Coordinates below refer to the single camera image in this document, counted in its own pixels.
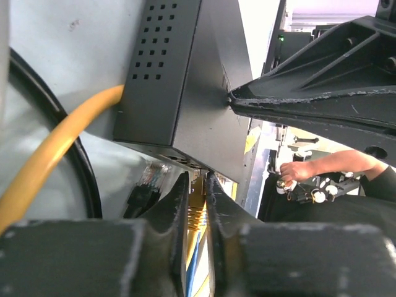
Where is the black network switch box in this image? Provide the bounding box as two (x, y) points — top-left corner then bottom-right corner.
(113, 1), (252, 182)

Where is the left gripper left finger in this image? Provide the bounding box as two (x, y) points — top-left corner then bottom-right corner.
(1, 173), (189, 296)

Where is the operator forearm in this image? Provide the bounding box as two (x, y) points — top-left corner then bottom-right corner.
(308, 150), (389, 180)

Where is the blue ethernet cable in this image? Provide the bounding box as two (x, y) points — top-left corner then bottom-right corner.
(185, 241), (202, 297)

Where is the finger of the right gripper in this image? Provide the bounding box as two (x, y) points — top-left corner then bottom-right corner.
(230, 16), (395, 108)
(230, 99), (395, 138)

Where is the black ethernet cable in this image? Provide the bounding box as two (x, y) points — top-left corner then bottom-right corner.
(9, 46), (173, 219)

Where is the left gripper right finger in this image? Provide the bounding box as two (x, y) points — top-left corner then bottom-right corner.
(206, 173), (395, 296)

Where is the yellow ethernet cable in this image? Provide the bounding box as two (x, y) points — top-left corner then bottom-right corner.
(184, 173), (211, 297)
(0, 84), (126, 236)

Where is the operator hand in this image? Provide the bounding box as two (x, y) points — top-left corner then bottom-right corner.
(280, 161), (312, 182)

